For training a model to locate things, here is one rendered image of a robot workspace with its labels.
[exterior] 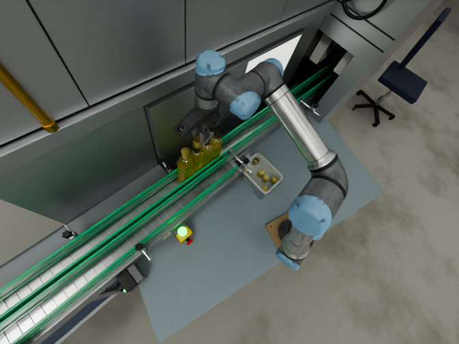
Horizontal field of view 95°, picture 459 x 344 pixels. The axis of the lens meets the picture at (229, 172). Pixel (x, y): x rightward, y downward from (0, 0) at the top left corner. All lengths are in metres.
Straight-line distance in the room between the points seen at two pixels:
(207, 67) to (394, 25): 1.06
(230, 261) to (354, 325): 1.47
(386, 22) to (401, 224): 2.09
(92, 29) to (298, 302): 2.08
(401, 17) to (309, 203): 1.05
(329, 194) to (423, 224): 2.56
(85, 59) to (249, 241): 1.01
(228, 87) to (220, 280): 0.90
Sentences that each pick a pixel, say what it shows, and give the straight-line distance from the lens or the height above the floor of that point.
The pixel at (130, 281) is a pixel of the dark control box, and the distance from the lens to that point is 1.08.
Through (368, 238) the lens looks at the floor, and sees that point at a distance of 2.61.
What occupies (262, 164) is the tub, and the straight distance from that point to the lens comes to 1.32.
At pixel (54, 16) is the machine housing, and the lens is 0.57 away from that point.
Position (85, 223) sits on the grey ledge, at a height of 0.88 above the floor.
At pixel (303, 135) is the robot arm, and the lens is 0.67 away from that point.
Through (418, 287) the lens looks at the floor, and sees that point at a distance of 2.88.
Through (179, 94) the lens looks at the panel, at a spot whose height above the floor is 1.32.
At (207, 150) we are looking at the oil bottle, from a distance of 0.94.
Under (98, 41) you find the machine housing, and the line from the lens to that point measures 0.61.
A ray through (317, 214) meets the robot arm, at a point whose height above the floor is 1.39.
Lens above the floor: 1.89
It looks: 63 degrees down
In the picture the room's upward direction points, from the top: 24 degrees clockwise
